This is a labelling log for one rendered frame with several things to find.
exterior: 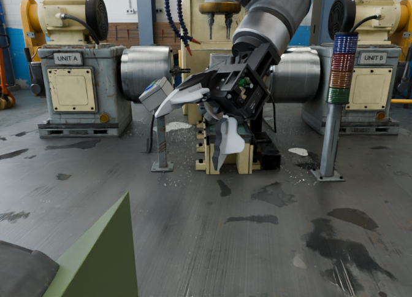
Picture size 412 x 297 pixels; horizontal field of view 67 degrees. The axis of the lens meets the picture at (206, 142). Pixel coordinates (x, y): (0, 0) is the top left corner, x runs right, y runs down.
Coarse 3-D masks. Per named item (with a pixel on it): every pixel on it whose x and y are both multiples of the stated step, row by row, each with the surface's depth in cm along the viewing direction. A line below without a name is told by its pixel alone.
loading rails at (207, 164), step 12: (204, 120) 122; (204, 132) 123; (240, 132) 99; (252, 132) 96; (204, 144) 118; (252, 144) 94; (228, 156) 104; (240, 156) 96; (252, 156) 96; (204, 168) 100; (240, 168) 97; (252, 168) 100
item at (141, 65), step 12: (132, 48) 129; (144, 48) 130; (156, 48) 130; (168, 48) 130; (132, 60) 126; (144, 60) 126; (156, 60) 126; (168, 60) 126; (132, 72) 125; (144, 72) 126; (156, 72) 126; (168, 72) 126; (132, 84) 127; (144, 84) 127; (132, 96) 131
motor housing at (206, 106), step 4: (200, 104) 105; (204, 104) 102; (208, 104) 115; (200, 108) 104; (204, 108) 103; (208, 108) 108; (212, 108) 115; (208, 112) 103; (212, 112) 107; (220, 112) 114; (212, 116) 103; (216, 116) 106; (220, 116) 108
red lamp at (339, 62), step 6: (336, 54) 83; (342, 54) 82; (348, 54) 81; (354, 54) 82; (336, 60) 83; (342, 60) 82; (348, 60) 82; (354, 60) 83; (330, 66) 86; (336, 66) 84; (342, 66) 83; (348, 66) 82
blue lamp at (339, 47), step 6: (336, 36) 82; (342, 36) 81; (348, 36) 80; (354, 36) 80; (336, 42) 82; (342, 42) 81; (348, 42) 80; (354, 42) 81; (336, 48) 83; (342, 48) 81; (348, 48) 81; (354, 48) 81
